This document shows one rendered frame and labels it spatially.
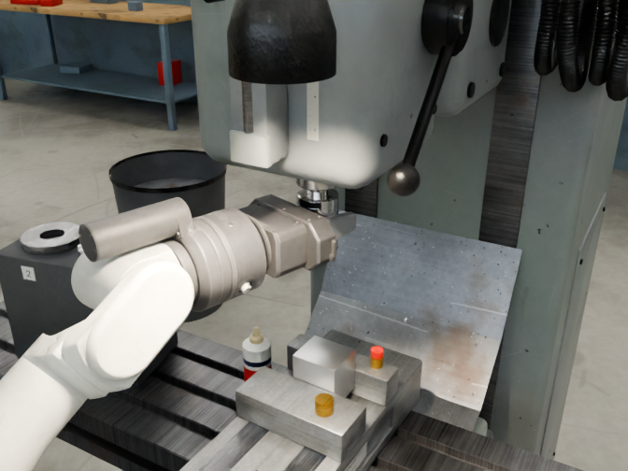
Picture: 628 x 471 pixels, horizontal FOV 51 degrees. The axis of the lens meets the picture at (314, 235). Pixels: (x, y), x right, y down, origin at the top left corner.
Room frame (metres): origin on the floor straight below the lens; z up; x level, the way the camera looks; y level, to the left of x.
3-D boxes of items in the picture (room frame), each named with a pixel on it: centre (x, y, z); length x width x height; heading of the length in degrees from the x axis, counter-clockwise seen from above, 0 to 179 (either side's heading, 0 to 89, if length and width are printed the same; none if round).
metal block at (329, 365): (0.68, -0.01, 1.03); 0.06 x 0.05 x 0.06; 58
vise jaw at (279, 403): (0.63, 0.02, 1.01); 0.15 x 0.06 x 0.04; 58
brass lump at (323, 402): (0.61, -0.01, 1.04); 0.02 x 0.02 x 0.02
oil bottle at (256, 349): (0.78, 0.08, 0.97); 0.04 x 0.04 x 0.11
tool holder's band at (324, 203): (0.68, 0.00, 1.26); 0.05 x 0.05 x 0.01
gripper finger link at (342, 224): (0.66, -0.03, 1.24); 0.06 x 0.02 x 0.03; 133
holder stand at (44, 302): (0.88, 0.34, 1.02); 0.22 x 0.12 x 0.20; 71
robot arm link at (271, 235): (0.62, 0.06, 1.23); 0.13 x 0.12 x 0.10; 43
